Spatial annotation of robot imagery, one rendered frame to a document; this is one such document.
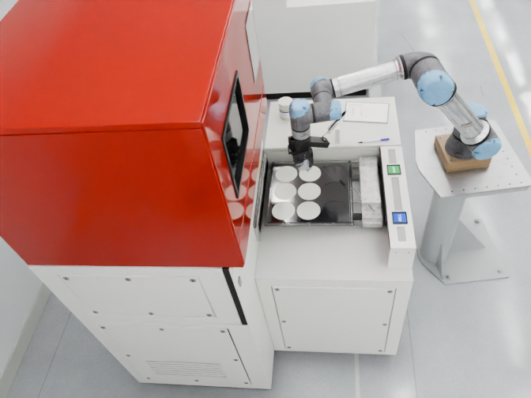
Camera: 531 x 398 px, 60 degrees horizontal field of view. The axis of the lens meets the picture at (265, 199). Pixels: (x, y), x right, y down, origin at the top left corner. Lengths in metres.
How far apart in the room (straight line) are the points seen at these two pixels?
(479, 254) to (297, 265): 1.41
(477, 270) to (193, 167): 2.15
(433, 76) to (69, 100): 1.18
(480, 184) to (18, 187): 1.81
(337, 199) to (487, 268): 1.25
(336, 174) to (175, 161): 1.13
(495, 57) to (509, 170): 2.32
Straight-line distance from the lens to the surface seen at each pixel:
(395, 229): 1.86
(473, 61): 4.48
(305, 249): 1.96
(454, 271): 2.93
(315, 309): 2.11
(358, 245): 1.97
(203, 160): 1.10
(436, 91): 1.78
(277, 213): 1.99
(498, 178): 2.31
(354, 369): 2.60
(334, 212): 1.97
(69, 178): 1.28
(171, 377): 2.51
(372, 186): 2.10
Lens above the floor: 2.45
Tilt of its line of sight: 49 degrees down
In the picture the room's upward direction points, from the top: 11 degrees counter-clockwise
